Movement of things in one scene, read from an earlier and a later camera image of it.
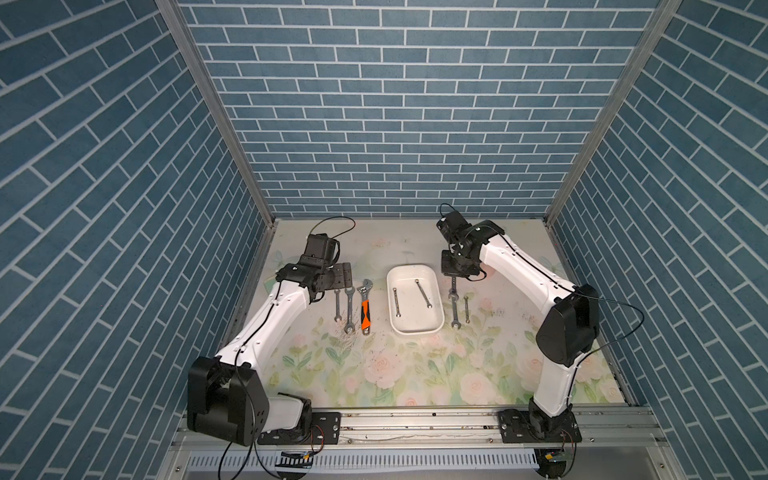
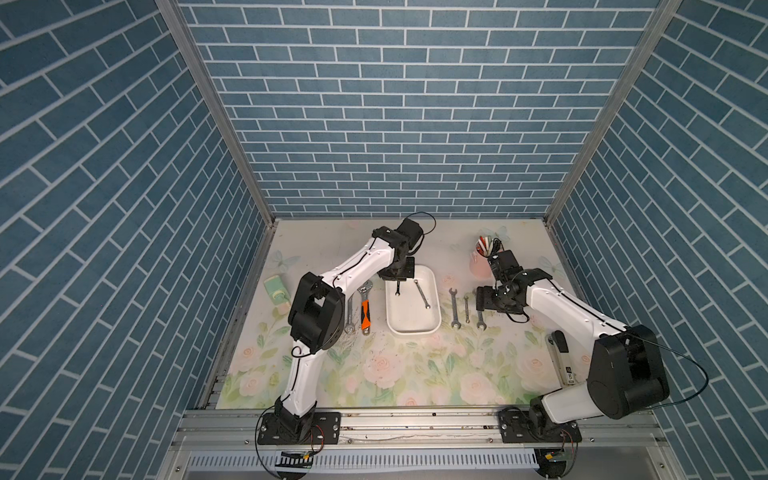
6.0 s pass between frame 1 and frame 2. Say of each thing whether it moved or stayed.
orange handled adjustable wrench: stayed
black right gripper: moved
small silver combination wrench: stayed
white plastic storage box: stayed
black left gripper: moved
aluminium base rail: stayed
